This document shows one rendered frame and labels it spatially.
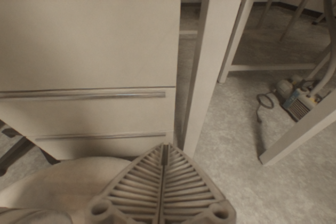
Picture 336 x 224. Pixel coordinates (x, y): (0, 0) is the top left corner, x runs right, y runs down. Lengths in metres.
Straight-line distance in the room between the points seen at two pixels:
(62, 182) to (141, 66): 0.38
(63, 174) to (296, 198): 0.98
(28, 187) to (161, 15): 0.52
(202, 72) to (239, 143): 0.73
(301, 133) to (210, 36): 0.56
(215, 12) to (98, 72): 0.25
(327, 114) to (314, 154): 0.56
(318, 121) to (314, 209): 0.47
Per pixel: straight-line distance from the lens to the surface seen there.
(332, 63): 1.27
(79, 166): 0.50
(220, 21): 0.28
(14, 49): 0.40
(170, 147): 0.18
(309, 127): 0.72
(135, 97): 0.36
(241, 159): 0.93
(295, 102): 1.32
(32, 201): 0.55
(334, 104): 0.66
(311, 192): 1.05
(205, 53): 0.30
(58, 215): 0.23
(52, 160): 0.97
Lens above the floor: 0.75
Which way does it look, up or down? 47 degrees down
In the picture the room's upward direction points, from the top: straight up
